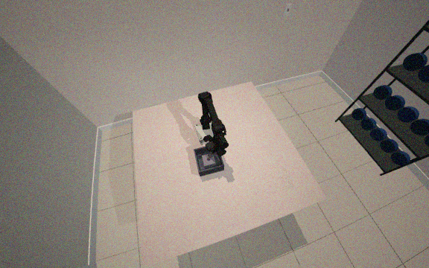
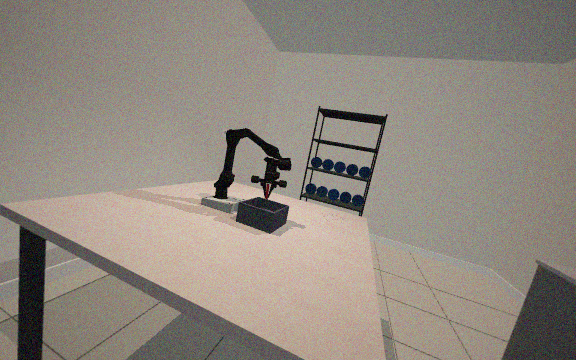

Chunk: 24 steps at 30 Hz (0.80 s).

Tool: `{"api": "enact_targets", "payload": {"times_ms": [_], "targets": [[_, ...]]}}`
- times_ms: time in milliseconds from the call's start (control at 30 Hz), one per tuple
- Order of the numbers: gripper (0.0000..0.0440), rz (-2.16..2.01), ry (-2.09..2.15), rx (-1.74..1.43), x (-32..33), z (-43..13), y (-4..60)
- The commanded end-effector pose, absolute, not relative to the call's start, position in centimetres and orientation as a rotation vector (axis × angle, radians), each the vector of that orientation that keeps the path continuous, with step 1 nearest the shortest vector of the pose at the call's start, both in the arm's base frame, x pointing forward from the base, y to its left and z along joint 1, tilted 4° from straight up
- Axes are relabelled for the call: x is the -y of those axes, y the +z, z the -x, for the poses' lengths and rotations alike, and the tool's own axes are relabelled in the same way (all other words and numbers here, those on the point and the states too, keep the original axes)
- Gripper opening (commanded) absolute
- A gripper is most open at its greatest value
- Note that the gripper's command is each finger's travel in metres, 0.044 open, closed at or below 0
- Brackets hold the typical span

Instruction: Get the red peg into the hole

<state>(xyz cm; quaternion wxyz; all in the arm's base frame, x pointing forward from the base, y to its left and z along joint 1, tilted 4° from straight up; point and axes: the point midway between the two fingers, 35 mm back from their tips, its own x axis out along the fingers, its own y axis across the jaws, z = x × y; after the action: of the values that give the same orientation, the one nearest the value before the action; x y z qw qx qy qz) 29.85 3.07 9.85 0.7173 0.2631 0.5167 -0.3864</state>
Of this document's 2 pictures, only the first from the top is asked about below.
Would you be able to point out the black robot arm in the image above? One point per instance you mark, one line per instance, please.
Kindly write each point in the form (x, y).
(210, 115)

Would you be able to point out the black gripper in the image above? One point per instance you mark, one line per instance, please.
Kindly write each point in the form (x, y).
(219, 151)

